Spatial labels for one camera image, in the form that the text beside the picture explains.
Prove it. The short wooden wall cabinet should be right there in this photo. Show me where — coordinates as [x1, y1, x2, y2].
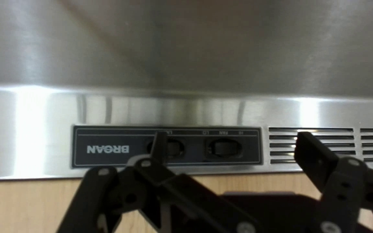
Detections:
[0, 170, 373, 233]

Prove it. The black hood light rocker switch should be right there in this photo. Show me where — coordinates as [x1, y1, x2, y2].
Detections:
[147, 137, 188, 159]

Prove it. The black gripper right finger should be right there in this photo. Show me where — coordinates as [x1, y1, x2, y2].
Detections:
[293, 130, 373, 233]

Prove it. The stainless steel range hood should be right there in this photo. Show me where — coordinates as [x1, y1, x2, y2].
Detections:
[0, 0, 373, 182]

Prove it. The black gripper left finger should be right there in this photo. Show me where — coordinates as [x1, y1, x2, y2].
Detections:
[56, 130, 257, 233]

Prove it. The black hood fan rocker switch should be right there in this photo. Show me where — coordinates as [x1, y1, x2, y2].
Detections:
[206, 137, 245, 159]

